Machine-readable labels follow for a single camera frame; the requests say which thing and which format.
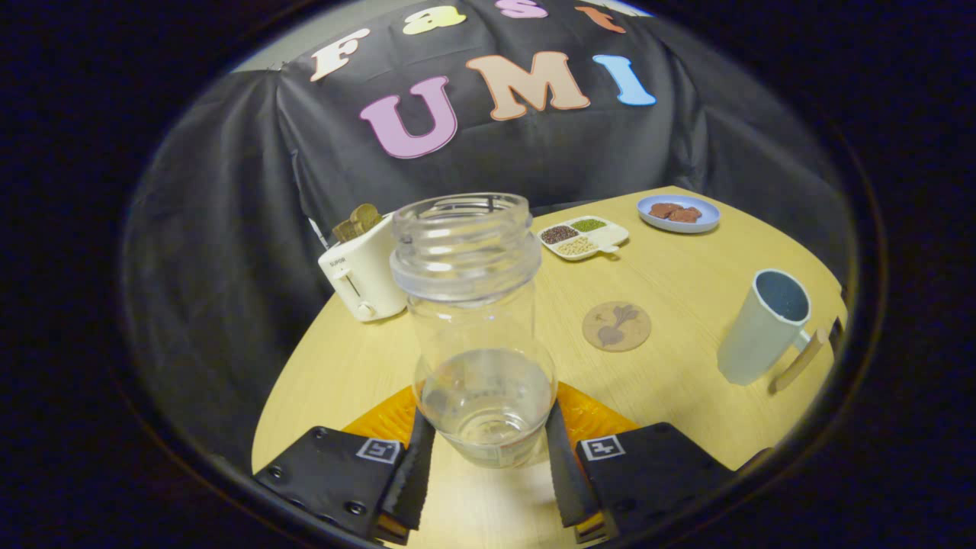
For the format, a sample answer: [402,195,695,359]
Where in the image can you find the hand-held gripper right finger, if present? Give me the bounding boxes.
[545,381,771,544]

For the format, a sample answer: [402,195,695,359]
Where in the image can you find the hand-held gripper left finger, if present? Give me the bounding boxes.
[254,385,437,544]

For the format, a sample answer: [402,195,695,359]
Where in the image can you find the round cork coaster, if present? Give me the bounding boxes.
[582,301,653,352]

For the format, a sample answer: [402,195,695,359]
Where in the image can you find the grey cup with wooden handle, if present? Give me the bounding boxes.
[717,268,828,395]

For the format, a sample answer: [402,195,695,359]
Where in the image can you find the clear glass juice bottle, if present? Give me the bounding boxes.
[390,192,559,469]

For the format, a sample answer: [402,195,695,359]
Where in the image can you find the wooden table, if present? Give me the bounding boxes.
[252,185,849,549]

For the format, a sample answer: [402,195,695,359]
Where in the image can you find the white toaster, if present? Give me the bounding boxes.
[318,212,409,323]

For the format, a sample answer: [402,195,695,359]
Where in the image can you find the white divided bean dish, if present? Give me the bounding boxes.
[538,216,631,262]

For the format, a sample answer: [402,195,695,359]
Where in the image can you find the toast slices in toaster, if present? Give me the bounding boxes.
[332,204,384,245]

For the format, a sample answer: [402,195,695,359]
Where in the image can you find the light blue plate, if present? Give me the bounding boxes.
[637,194,721,234]

